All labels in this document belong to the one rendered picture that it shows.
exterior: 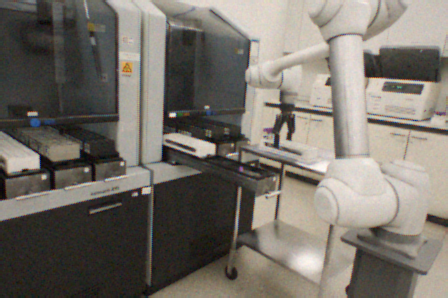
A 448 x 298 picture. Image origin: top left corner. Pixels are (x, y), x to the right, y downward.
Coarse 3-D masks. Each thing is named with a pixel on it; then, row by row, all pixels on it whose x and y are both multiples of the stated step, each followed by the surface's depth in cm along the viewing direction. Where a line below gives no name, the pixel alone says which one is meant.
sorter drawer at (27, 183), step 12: (0, 168) 113; (24, 168) 112; (12, 180) 107; (24, 180) 110; (36, 180) 113; (48, 180) 116; (12, 192) 108; (24, 192) 111; (36, 192) 114; (48, 192) 113
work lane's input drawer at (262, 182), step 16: (176, 160) 158; (192, 160) 150; (208, 160) 144; (224, 160) 151; (224, 176) 137; (240, 176) 131; (256, 176) 127; (272, 176) 133; (256, 192) 126; (272, 192) 129
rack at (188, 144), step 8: (168, 136) 164; (176, 136) 165; (184, 136) 167; (168, 144) 163; (176, 144) 164; (184, 144) 155; (192, 144) 151; (200, 144) 152; (208, 144) 154; (192, 152) 152; (200, 152) 148; (208, 152) 152
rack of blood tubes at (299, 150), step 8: (280, 144) 162; (288, 144) 160; (296, 144) 162; (272, 152) 166; (280, 152) 162; (288, 152) 168; (296, 152) 167; (304, 152) 152; (312, 152) 154; (304, 160) 153; (312, 160) 156
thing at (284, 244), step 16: (256, 144) 183; (304, 144) 194; (240, 160) 174; (288, 160) 154; (320, 160) 159; (240, 192) 180; (272, 224) 206; (288, 224) 208; (240, 240) 184; (256, 240) 185; (272, 240) 186; (288, 240) 188; (304, 240) 189; (320, 240) 191; (272, 256) 170; (288, 256) 171; (304, 256) 172; (320, 256) 174; (336, 256) 175; (352, 256) 176; (304, 272) 158; (320, 272) 160; (336, 272) 161; (320, 288) 148
